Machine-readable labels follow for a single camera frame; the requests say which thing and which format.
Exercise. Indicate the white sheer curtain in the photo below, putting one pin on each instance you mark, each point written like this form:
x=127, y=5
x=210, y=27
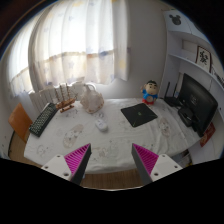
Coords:
x=70, y=41

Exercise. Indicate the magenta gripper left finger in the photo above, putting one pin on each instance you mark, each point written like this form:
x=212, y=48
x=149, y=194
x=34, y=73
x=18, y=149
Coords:
x=70, y=167

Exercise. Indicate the black keyboard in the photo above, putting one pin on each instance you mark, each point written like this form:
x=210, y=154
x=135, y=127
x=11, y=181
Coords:
x=39, y=125

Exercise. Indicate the black wifi router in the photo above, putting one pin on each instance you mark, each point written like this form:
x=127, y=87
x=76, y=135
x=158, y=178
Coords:
x=169, y=97

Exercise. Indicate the wooden chair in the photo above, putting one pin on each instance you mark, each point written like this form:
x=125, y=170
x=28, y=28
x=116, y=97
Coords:
x=20, y=123

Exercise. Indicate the white patterned tablecloth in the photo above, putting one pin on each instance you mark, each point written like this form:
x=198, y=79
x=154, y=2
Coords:
x=111, y=149

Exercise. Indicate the black computer monitor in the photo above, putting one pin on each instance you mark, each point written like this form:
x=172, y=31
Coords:
x=199, y=100

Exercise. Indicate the black box by monitor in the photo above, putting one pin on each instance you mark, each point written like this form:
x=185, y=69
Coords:
x=186, y=116

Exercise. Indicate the black mouse pad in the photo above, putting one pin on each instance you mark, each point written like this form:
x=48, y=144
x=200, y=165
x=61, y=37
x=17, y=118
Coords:
x=139, y=114

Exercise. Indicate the white wall shelf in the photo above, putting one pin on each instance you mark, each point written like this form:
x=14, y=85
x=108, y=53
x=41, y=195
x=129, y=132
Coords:
x=189, y=51

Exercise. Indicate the wooden model ship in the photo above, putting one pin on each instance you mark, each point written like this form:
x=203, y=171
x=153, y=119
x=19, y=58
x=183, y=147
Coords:
x=65, y=100

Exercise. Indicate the red booklet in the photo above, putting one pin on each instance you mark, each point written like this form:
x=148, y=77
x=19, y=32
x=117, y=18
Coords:
x=208, y=134

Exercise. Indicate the cartoon boy figurine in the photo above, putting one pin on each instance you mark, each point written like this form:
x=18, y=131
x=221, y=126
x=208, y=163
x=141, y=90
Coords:
x=150, y=92

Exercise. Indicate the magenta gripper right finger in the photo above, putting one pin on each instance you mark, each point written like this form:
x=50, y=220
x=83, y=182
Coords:
x=152, y=167

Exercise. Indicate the framed calligraphy picture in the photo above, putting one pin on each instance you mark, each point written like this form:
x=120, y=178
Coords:
x=203, y=58

